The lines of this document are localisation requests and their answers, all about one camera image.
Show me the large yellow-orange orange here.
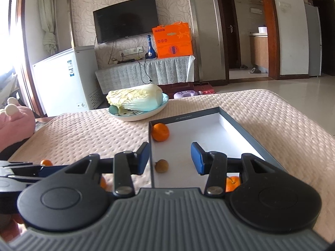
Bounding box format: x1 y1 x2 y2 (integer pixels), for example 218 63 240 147
151 123 170 142

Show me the napa cabbage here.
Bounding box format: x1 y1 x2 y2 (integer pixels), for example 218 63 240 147
106 84 163 111

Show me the white chest freezer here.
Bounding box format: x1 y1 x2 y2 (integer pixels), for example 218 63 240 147
33 45 101 117

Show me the brown longan with stem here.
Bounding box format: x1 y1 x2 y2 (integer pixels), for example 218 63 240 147
155 159 169 173

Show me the cabinet with checked cloth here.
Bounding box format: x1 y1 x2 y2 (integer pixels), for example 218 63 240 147
95 56 195 95

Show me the purple plastic toy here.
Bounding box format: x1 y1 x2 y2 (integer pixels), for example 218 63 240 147
174 90 198 99

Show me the black cable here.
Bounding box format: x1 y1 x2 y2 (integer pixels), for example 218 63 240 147
141 58 153 84

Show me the dark wooden door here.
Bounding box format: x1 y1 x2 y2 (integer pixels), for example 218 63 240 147
218 0 241 70

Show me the pink plush toy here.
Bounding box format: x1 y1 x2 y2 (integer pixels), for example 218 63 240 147
0 97 36 152

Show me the blue glass bottle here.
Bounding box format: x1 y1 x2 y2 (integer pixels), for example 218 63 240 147
146 35 157 59

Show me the pale green curtain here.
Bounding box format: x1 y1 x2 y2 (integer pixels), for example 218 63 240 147
38 0 58 55

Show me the red bag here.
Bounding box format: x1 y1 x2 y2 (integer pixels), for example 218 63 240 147
194 82 216 95

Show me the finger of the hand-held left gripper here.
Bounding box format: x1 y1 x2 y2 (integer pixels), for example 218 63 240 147
0 176 40 189
0 161 69 178

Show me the orange carton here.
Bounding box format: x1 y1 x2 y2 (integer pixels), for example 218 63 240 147
152 22 193 59

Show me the light blue plate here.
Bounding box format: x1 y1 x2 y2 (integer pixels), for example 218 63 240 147
108 93 169 121

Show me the orange with dark mark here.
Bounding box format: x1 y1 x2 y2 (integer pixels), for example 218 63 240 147
225 176 241 192

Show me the grey cardboard box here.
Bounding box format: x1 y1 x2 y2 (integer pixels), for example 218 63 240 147
148 107 286 189

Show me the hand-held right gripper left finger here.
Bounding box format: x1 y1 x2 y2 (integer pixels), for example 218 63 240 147
65 142 151 197

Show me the wooden kitchen counter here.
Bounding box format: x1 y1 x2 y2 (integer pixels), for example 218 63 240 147
249 33 269 70

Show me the black television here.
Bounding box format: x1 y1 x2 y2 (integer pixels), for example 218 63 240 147
93 0 159 45

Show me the wall socket panel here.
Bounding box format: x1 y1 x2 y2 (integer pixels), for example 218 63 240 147
120 46 143 56

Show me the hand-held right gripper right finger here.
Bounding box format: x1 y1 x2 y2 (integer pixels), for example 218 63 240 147
191 142 278 196

